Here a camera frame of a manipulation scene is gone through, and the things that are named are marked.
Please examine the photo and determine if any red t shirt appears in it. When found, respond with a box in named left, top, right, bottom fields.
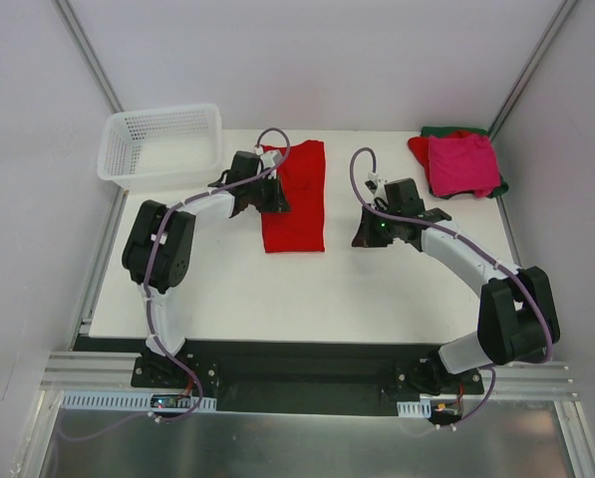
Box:
left=407, top=126, right=487, bottom=174
left=261, top=139, right=326, bottom=254

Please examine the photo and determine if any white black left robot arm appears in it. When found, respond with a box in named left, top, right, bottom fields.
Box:
left=122, top=148, right=290, bottom=387

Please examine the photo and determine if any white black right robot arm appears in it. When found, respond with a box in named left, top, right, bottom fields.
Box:
left=352, top=173, right=560, bottom=395

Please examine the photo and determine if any folded red t shirt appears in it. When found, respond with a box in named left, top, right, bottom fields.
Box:
left=407, top=126, right=487, bottom=174

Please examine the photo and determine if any folded pink t shirt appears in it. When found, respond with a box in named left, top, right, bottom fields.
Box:
left=428, top=134, right=501, bottom=197

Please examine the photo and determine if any folded green t shirt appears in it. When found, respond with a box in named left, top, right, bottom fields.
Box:
left=426, top=126, right=509, bottom=199

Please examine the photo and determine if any white perforated plastic basket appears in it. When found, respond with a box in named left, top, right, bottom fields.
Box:
left=97, top=104, right=222, bottom=191

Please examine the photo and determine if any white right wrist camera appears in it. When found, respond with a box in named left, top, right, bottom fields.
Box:
left=365, top=171, right=387, bottom=201

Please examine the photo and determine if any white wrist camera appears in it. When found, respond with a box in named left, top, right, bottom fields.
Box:
left=254, top=145, right=284, bottom=173
left=365, top=171, right=387, bottom=201

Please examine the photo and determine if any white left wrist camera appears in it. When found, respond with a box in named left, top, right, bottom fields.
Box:
left=254, top=145, right=284, bottom=173

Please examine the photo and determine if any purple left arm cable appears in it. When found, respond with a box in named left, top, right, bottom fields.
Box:
left=57, top=127, right=292, bottom=442

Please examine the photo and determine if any aluminium side rail right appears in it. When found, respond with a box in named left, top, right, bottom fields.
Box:
left=495, top=196, right=547, bottom=359

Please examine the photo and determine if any aluminium side rail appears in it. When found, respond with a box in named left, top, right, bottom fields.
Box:
left=67, top=187, right=126, bottom=352
left=495, top=196, right=547, bottom=359

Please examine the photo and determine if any right white cable duct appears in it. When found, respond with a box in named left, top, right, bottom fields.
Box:
left=397, top=399, right=432, bottom=419

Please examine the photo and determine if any white cable duct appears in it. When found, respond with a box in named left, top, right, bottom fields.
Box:
left=397, top=399, right=432, bottom=419
left=61, top=391, right=217, bottom=413

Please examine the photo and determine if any aluminium side rail left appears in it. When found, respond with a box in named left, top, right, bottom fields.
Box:
left=67, top=187, right=126, bottom=352

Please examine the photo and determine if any aluminium frame post left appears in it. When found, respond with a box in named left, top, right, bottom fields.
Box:
left=51, top=0, right=124, bottom=114

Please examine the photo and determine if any aluminium frame post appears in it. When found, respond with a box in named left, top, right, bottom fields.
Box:
left=51, top=0, right=124, bottom=114
left=488, top=0, right=581, bottom=139

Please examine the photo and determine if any aluminium frame post right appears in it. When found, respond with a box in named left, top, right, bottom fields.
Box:
left=488, top=0, right=581, bottom=139

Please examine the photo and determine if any left white cable duct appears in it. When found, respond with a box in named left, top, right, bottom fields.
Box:
left=61, top=391, right=217, bottom=413

